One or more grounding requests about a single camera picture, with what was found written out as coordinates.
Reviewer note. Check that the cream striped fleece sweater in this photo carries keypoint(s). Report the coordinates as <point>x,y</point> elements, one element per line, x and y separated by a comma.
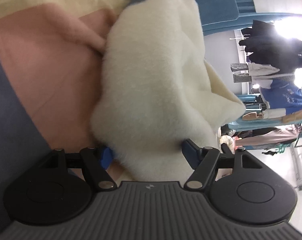
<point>158,90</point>

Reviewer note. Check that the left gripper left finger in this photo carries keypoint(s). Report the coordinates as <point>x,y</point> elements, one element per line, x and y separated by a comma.
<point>57,188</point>

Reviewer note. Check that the blue curtain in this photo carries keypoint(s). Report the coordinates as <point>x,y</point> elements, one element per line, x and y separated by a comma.
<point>247,14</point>

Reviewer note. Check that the blue upholstered chair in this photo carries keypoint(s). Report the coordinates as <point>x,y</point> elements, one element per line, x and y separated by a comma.
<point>218,15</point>

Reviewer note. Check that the beige hanging trousers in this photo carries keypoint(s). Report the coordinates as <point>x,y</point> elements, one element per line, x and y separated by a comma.
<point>273,137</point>

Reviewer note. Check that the patchwork quilt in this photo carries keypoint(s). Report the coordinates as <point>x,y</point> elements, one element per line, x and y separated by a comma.
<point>50,78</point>

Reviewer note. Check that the blue hanging jersey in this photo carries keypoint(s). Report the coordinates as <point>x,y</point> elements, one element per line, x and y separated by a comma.
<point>280,97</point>

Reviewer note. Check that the black hanging jacket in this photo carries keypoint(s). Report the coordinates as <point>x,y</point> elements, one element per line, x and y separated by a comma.
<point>267,47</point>

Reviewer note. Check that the striped hanging cloth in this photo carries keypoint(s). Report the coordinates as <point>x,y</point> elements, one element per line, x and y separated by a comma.
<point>240,72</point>

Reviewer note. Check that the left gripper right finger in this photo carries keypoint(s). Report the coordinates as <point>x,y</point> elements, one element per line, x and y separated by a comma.
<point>238,185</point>

